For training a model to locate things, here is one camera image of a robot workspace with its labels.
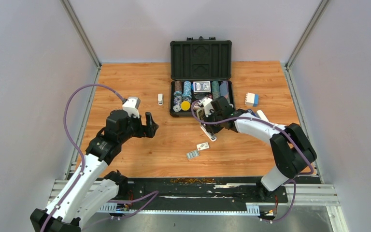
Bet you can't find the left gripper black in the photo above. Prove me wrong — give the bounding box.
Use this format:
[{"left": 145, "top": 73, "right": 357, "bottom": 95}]
[{"left": 119, "top": 111, "right": 158, "bottom": 144}]

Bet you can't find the grey green white stapler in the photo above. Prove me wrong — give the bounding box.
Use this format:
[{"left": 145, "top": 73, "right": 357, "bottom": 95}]
[{"left": 196, "top": 108, "right": 217, "bottom": 142}]

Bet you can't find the small white stapler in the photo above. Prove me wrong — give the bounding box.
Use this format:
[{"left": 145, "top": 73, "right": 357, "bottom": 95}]
[{"left": 157, "top": 93, "right": 164, "bottom": 106}]

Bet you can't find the grey staple strip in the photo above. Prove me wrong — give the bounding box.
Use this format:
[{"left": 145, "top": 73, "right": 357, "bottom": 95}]
[{"left": 186, "top": 150, "right": 200, "bottom": 160}]

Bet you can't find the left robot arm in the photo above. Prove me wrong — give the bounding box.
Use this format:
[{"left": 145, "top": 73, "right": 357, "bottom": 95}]
[{"left": 30, "top": 110, "right": 158, "bottom": 232}]

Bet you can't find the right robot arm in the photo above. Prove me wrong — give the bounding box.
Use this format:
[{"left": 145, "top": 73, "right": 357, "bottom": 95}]
[{"left": 195, "top": 96, "right": 317, "bottom": 202}]

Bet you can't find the blue playing card deck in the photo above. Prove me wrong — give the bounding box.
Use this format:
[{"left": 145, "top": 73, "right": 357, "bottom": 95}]
[{"left": 193, "top": 81, "right": 212, "bottom": 93}]

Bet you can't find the white blue toy block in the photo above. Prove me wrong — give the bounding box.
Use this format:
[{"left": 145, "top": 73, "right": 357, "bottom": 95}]
[{"left": 244, "top": 92, "right": 259, "bottom": 107}]

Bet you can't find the yellow dealer chip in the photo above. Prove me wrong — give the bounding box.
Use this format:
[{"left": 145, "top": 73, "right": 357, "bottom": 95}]
[{"left": 181, "top": 101, "right": 191, "bottom": 111}]

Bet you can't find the black poker chip case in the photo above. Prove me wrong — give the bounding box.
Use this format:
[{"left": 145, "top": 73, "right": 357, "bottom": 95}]
[{"left": 169, "top": 37, "right": 235, "bottom": 117}]

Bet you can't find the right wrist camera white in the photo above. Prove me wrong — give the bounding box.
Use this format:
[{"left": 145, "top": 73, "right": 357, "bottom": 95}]
[{"left": 201, "top": 97, "right": 214, "bottom": 117}]

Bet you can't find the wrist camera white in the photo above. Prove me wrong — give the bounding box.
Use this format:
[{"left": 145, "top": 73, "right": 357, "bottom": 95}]
[
  {"left": 201, "top": 97, "right": 214, "bottom": 117},
  {"left": 122, "top": 97, "right": 141, "bottom": 118}
]

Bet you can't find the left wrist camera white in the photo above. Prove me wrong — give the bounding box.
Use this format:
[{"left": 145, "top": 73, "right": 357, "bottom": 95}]
[{"left": 122, "top": 97, "right": 141, "bottom": 118}]

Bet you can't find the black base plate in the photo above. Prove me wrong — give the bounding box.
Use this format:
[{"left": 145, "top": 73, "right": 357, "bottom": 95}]
[{"left": 115, "top": 177, "right": 288, "bottom": 211}]

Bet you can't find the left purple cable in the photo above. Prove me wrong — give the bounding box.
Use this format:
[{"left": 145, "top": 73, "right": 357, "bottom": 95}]
[{"left": 40, "top": 84, "right": 160, "bottom": 232}]

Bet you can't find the purple cable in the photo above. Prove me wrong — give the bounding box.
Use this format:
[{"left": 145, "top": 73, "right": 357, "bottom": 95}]
[
  {"left": 191, "top": 101, "right": 315, "bottom": 224},
  {"left": 40, "top": 84, "right": 160, "bottom": 232}
]

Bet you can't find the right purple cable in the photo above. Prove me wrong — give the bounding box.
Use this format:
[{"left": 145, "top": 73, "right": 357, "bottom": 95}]
[{"left": 191, "top": 101, "right": 315, "bottom": 224}]

